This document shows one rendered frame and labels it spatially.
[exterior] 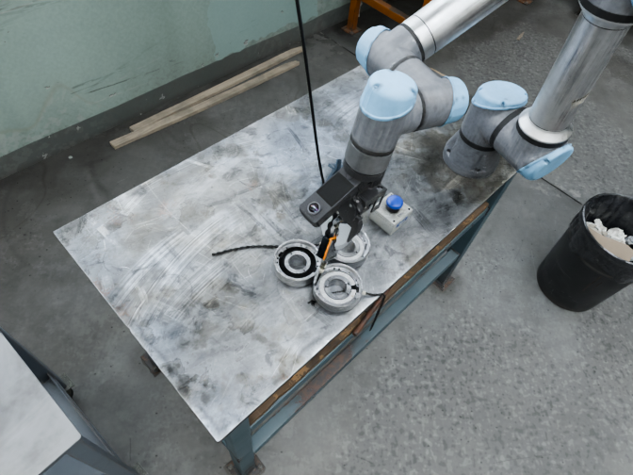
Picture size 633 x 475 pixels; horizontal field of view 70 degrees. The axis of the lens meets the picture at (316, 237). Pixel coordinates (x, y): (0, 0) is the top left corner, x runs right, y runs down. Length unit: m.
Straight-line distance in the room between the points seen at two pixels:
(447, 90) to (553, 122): 0.38
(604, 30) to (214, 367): 0.92
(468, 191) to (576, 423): 1.08
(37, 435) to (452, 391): 1.34
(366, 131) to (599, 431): 1.62
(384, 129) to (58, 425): 0.84
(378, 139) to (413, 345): 1.28
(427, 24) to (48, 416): 1.02
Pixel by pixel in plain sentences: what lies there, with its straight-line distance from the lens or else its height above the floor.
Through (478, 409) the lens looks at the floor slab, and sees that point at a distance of 1.88.
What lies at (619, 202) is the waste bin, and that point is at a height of 0.40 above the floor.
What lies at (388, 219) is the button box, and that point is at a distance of 1.08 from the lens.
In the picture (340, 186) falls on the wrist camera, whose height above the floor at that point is 1.10.
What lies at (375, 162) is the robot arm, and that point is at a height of 1.16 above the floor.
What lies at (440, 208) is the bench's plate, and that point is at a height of 0.80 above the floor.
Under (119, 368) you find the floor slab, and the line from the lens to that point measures 1.85.
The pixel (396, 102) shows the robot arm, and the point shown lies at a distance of 0.67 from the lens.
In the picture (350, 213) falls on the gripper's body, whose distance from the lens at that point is 0.81.
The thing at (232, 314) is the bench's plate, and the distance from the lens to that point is 0.97.
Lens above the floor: 1.67
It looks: 55 degrees down
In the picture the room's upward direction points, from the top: 9 degrees clockwise
